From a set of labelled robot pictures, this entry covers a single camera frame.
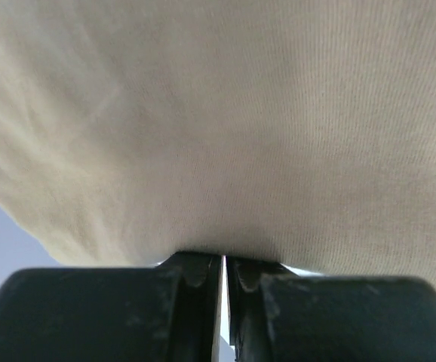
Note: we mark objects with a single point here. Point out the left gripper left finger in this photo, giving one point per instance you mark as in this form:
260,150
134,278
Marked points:
167,313

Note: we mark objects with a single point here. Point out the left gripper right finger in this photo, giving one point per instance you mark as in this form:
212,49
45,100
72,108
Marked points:
276,315

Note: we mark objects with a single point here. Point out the beige t shirt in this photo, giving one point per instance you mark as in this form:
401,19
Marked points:
302,132

